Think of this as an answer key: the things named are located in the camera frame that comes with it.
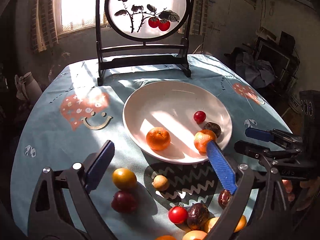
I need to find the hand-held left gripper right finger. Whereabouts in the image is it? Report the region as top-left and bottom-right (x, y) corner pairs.
(205, 140), (298, 240)

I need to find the white plastic bucket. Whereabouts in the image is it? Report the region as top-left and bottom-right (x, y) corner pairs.
(287, 90), (302, 113)

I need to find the yellow-brown pear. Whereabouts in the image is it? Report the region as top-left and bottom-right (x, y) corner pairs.
(182, 230), (208, 240)

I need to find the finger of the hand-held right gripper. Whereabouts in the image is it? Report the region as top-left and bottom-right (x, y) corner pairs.
(245, 127), (302, 149)
(234, 140), (302, 161)

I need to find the yellow-green plum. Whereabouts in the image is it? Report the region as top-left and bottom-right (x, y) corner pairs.
(112, 168), (138, 190)

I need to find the white ceramic plate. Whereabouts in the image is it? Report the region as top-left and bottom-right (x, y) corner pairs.
(122, 80), (233, 165)

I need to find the checked curtain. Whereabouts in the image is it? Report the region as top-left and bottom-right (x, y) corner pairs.
(189, 0), (209, 37)
(30, 0), (59, 53)

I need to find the dark cluttered shelf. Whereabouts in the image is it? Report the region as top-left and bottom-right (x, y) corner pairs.
(255, 31), (300, 85)

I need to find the pile of grey-blue clothes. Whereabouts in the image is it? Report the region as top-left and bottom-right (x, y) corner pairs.
(225, 47), (277, 88)

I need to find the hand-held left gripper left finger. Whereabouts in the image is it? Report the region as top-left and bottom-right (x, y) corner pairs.
(27, 140), (118, 240)

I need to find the person's right hand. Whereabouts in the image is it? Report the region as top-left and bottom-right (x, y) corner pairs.
(282, 179), (320, 212)

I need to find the bright window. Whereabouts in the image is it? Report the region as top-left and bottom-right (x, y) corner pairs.
(54, 0), (110, 39)

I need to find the light blue printed tablecloth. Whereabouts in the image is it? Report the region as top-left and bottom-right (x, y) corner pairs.
(10, 54), (293, 240)

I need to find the dark red plum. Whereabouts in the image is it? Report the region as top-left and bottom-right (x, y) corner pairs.
(111, 190), (138, 214)

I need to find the tan longan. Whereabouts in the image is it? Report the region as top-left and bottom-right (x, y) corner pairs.
(152, 175), (170, 191)

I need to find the dark passion fruit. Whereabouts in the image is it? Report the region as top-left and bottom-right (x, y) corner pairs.
(218, 189), (233, 209)
(187, 203), (210, 230)
(203, 122), (222, 138)

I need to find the red cherry tomato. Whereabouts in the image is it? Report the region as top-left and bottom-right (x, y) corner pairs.
(193, 111), (207, 124)
(168, 205), (188, 224)

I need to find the mandarin orange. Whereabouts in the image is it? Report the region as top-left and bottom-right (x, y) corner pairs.
(194, 129), (217, 155)
(146, 127), (171, 151)

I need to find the round painted screen on stand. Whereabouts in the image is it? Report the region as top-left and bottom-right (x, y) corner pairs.
(95, 0), (197, 87)

